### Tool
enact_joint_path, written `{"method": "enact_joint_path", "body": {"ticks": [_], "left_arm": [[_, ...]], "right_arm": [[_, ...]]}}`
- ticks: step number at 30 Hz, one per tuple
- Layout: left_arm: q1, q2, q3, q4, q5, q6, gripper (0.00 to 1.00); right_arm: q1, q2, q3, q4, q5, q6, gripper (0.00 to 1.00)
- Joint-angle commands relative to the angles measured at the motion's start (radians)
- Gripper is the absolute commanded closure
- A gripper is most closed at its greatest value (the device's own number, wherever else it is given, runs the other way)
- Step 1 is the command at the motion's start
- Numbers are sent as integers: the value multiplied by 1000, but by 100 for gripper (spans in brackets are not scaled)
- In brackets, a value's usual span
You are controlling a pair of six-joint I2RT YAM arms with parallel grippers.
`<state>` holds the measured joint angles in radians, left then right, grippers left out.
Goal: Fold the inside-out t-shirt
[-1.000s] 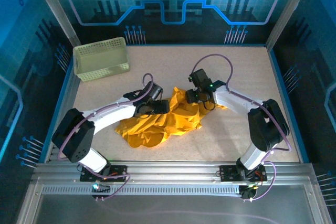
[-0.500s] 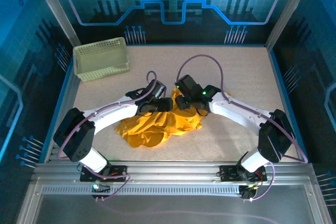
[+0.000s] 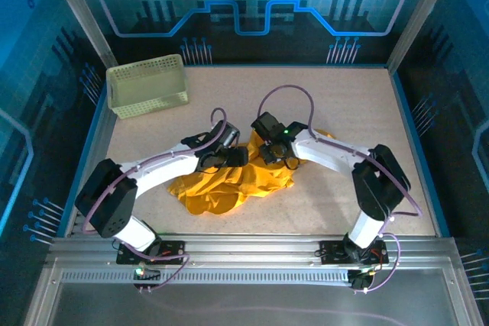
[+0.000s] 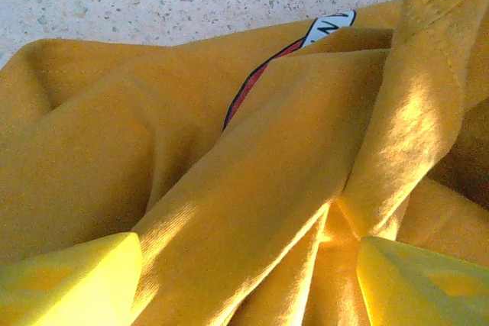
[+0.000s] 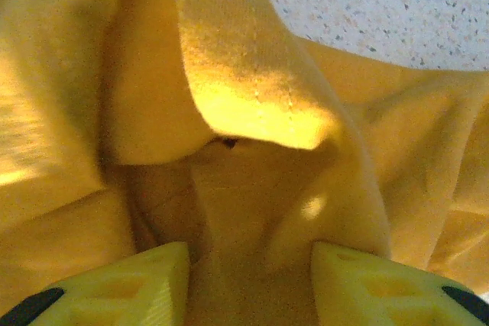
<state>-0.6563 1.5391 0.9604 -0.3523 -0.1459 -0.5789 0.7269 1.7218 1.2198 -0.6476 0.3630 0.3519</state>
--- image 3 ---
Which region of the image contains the yellow t-shirt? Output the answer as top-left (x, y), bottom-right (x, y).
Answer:
top-left (166, 129), bottom-right (337, 217)

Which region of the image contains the light green plastic basket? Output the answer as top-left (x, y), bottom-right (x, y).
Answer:
top-left (105, 53), bottom-right (191, 120)

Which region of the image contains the blue table side border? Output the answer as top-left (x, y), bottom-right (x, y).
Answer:
top-left (56, 83), bottom-right (110, 237)

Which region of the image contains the grey metal sheet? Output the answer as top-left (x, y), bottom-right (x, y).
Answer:
top-left (22, 257), bottom-right (477, 326)

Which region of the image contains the small black controller box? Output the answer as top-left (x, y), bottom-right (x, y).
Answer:
top-left (131, 263), bottom-right (162, 291)
top-left (349, 268), bottom-right (374, 293)

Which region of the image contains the aluminium mounting rail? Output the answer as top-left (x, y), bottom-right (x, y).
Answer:
top-left (47, 233), bottom-right (459, 285)

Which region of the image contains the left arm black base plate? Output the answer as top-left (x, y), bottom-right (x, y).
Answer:
top-left (115, 240), bottom-right (187, 266)

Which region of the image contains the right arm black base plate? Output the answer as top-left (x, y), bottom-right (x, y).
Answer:
top-left (319, 240), bottom-right (390, 266)

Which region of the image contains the aluminium frame post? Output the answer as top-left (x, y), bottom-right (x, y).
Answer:
top-left (40, 0), bottom-right (118, 69)
top-left (384, 0), bottom-right (458, 75)

